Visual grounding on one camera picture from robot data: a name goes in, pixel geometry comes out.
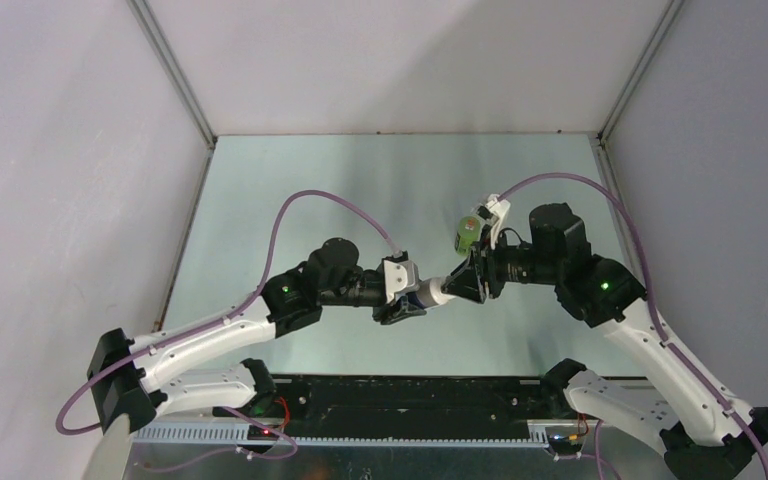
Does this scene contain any left controller board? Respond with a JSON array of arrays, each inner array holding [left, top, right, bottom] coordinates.
[[246, 425, 281, 442]]

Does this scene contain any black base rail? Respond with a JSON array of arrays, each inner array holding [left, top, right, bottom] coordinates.
[[244, 374, 583, 440]]

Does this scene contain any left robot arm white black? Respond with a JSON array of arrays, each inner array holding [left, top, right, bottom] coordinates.
[[87, 238, 426, 431]]

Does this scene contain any aluminium frame post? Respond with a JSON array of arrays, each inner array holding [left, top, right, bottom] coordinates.
[[598, 0, 686, 146], [127, 0, 218, 150]]

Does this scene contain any right aluminium frame post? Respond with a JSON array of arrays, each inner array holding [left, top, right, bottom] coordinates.
[[598, 0, 686, 146]]

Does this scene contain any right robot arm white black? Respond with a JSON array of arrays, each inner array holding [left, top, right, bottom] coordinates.
[[440, 199, 768, 479]]

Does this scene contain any right controller board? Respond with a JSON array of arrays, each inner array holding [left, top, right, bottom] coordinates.
[[547, 434, 587, 456]]

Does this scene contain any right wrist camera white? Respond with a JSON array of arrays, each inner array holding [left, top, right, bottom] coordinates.
[[476, 194, 511, 250]]

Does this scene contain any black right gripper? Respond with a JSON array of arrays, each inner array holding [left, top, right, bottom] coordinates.
[[441, 223, 562, 303]]

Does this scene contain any grey slotted cable duct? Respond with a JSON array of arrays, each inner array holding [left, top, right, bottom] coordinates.
[[133, 422, 549, 448]]

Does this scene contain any controller board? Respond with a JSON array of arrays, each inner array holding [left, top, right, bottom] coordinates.
[[547, 434, 587, 456], [246, 425, 281, 442]]

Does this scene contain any left aluminium frame post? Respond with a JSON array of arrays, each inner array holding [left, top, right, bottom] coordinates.
[[127, 0, 218, 150]]

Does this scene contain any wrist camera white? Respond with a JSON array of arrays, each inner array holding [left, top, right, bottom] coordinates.
[[476, 194, 511, 250], [379, 251, 421, 304]]

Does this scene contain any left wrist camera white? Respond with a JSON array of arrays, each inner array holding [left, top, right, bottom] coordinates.
[[379, 251, 421, 304]]

